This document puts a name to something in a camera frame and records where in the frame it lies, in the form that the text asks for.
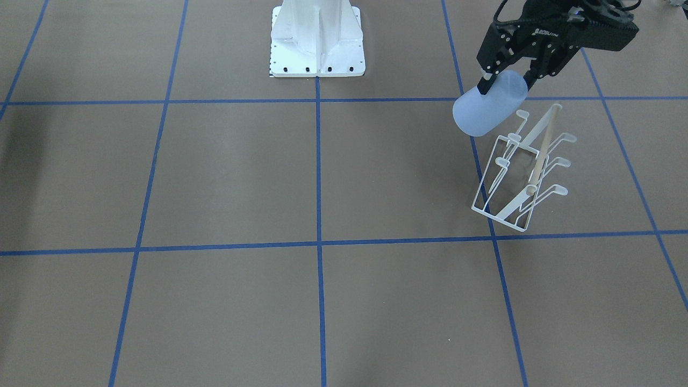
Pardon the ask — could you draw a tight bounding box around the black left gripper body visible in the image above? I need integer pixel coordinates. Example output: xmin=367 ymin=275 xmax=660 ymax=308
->
xmin=476 ymin=1 xmax=640 ymax=79

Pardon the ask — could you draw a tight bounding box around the light blue plastic cup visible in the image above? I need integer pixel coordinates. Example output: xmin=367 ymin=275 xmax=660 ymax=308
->
xmin=453 ymin=69 xmax=528 ymax=137

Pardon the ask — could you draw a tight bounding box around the white wire cup holder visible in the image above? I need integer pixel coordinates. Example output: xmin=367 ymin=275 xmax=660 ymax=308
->
xmin=471 ymin=103 xmax=577 ymax=232

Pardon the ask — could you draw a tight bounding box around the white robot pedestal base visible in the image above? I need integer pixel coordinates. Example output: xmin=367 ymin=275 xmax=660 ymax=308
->
xmin=269 ymin=1 xmax=366 ymax=78

